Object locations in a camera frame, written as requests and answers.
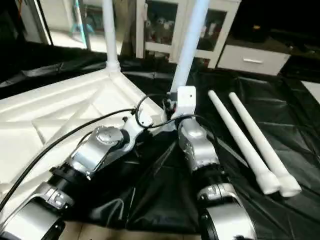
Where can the white plastic table leg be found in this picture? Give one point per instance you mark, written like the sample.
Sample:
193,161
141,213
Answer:
240,137
190,42
262,137
110,30

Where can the white plastic table top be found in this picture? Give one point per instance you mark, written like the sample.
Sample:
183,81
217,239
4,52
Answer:
45,115

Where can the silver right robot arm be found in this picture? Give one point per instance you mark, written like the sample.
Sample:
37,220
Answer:
200,150

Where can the white flat panel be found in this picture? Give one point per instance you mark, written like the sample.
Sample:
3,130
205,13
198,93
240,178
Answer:
312,90

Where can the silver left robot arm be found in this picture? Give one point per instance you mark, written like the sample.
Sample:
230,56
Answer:
90,155

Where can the white glass-door cabinet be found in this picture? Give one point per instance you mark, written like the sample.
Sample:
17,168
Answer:
160,27

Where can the black box yellow label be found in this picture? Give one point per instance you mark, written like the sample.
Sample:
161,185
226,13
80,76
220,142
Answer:
252,20

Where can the black mat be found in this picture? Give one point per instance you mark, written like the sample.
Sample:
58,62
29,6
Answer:
280,115

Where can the light blue metal frame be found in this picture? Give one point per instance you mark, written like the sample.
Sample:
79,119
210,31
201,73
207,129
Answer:
80,20

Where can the white drawer unit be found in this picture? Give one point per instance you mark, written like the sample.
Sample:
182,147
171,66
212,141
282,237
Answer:
252,60

